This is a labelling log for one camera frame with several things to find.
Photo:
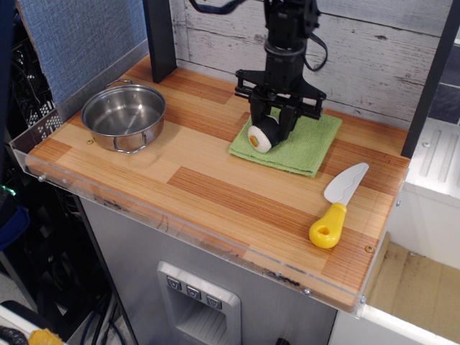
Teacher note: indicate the blue fabric partition panel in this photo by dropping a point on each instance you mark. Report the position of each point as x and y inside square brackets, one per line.
[82, 46]

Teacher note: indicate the black vertical post left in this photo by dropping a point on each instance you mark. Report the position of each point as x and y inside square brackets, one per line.
[160, 37]

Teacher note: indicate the grey water dispenser panel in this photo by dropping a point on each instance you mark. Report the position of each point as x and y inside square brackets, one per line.
[199, 311]

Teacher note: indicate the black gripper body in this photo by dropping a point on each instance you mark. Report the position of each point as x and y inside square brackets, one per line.
[281, 83]

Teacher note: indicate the stainless steel pot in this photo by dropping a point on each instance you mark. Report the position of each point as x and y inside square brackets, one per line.
[125, 117]

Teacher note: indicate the black vertical post right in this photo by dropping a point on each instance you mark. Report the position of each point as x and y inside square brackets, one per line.
[440, 59]

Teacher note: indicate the plush sushi roll toy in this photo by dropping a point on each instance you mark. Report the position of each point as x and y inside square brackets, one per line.
[265, 134]

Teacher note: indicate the black plastic crate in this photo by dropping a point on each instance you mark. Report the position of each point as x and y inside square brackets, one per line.
[29, 95]

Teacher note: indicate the clear acrylic table guard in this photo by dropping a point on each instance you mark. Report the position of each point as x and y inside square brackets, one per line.
[187, 184]

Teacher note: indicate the yellow handled toy knife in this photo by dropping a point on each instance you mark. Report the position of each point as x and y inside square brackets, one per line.
[326, 232]

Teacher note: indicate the silver toy fridge cabinet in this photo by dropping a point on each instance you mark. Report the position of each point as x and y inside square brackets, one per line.
[131, 251]

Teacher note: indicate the black vertical post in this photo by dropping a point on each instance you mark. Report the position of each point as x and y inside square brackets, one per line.
[440, 59]
[160, 37]

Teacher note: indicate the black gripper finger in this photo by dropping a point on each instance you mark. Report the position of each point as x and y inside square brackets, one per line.
[259, 109]
[287, 117]

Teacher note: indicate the green folded cloth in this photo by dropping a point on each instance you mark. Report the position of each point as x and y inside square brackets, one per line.
[302, 153]

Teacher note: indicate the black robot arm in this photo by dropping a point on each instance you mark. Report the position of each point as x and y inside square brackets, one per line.
[290, 25]

